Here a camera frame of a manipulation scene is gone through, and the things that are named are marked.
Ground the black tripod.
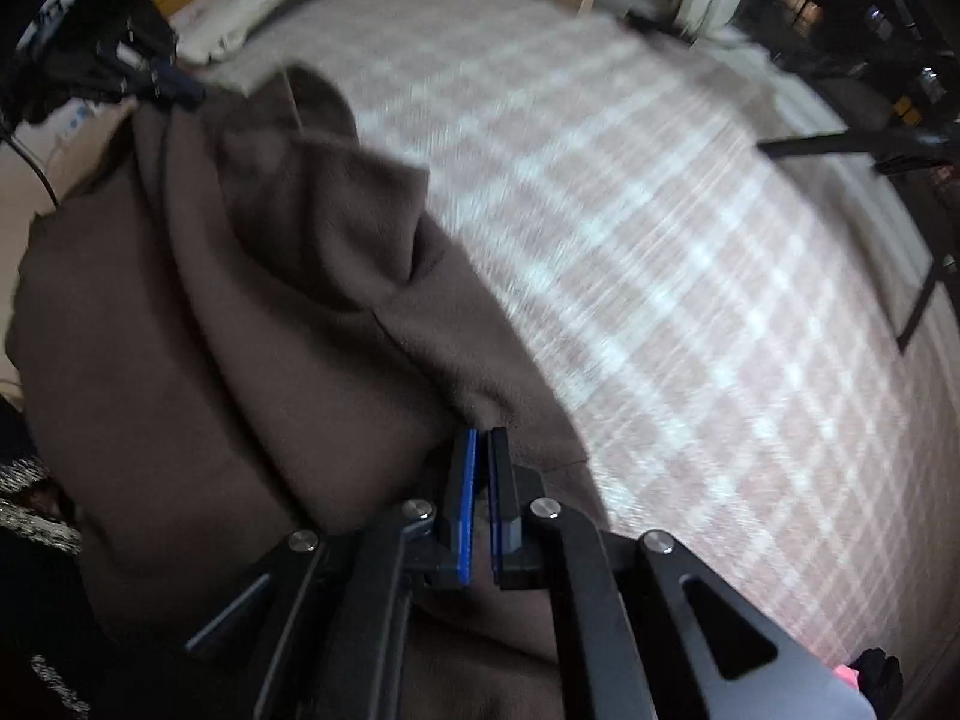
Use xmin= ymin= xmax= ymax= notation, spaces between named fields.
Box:
xmin=756 ymin=0 xmax=960 ymax=355

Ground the black cable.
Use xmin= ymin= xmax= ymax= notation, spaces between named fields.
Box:
xmin=0 ymin=109 xmax=62 ymax=209

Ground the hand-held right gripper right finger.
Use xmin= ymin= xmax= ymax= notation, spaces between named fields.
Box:
xmin=487 ymin=426 xmax=875 ymax=720

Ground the white pillow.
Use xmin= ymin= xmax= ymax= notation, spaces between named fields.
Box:
xmin=169 ymin=0 xmax=377 ymax=65

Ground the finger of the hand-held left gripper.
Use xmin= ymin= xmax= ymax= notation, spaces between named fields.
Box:
xmin=112 ymin=45 xmax=208 ymax=110

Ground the brown hoodie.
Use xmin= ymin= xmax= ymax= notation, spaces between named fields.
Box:
xmin=7 ymin=64 xmax=612 ymax=720

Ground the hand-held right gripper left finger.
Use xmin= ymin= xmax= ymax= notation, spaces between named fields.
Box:
xmin=184 ymin=427 xmax=481 ymax=720

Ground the person's dark patterned clothing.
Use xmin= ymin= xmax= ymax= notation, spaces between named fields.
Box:
xmin=0 ymin=394 xmax=100 ymax=720

